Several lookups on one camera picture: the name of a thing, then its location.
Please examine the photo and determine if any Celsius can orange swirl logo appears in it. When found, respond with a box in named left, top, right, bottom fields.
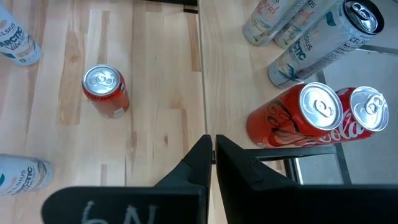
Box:
left=273, top=0, right=338, bottom=50

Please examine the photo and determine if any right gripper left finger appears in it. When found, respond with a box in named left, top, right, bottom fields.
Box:
left=42, top=135, right=213, bottom=224

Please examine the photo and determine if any Celsius Arctic Vibe can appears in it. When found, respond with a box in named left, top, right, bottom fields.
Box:
left=267, top=0, right=386, bottom=90

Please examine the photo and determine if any white Celsius can black lid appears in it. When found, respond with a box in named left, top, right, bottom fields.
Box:
left=242, top=0, right=308, bottom=47
left=0, top=2, right=43, bottom=67

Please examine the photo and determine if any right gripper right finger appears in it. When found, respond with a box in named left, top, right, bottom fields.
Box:
left=216, top=135, right=398, bottom=224

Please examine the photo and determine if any red Coca-Cola can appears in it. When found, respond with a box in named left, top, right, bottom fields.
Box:
left=246, top=82, right=345, bottom=149
left=313, top=86, right=389, bottom=146
left=81, top=63, right=131, bottom=119

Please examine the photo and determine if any white Celsius can blue band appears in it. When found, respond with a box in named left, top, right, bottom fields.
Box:
left=0, top=153, right=54, bottom=196

